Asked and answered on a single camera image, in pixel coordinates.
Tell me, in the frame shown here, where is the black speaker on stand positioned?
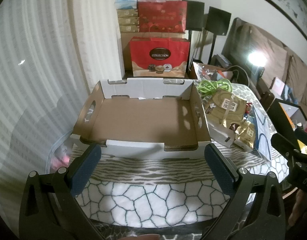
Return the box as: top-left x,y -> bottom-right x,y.
187,1 -> 205,60
205,6 -> 231,58

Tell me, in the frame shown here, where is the black open shelf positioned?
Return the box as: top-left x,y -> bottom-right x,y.
260,92 -> 306,130

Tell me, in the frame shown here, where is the red floral gift bag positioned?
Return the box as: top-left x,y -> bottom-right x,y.
137,1 -> 188,33

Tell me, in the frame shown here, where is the green braided cable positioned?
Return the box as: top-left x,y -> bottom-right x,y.
196,79 -> 232,97

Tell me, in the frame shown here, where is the pink cloth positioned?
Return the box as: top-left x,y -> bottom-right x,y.
54,152 -> 70,167

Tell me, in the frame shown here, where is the bright lamp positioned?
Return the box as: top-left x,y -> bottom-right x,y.
247,51 -> 267,67

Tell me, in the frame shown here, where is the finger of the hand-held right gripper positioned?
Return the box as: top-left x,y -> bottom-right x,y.
271,132 -> 299,158

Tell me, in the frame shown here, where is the clear plastic bag of parts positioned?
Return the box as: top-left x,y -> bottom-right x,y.
192,61 -> 235,82

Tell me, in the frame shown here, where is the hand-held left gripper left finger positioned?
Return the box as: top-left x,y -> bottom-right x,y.
19,144 -> 102,240

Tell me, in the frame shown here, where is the white bag with blue handle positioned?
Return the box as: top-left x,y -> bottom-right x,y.
208,102 -> 277,161

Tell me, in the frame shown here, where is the small gold snack packet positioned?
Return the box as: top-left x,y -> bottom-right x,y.
233,121 -> 257,152

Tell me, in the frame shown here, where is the clear plastic storage bin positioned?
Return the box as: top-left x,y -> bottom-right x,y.
46,134 -> 74,173

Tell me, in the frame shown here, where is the red Collection gift bag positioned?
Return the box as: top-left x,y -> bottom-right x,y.
130,37 -> 190,78

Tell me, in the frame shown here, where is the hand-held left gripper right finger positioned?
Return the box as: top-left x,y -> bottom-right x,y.
201,144 -> 286,240

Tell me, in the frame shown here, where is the blue tissue box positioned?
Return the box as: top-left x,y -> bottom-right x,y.
116,0 -> 139,10

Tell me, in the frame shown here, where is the cardboard tray box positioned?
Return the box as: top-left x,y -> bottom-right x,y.
71,78 -> 211,160

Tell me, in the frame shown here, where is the white striped curtain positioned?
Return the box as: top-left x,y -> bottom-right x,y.
0,0 -> 124,205

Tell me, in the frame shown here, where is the dark wooden side table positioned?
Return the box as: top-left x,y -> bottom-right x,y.
122,71 -> 194,80

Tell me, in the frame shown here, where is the brown sofa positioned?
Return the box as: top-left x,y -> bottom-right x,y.
222,17 -> 307,110

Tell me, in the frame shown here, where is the grey white patterned blanket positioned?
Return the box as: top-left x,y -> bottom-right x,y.
69,82 -> 291,233

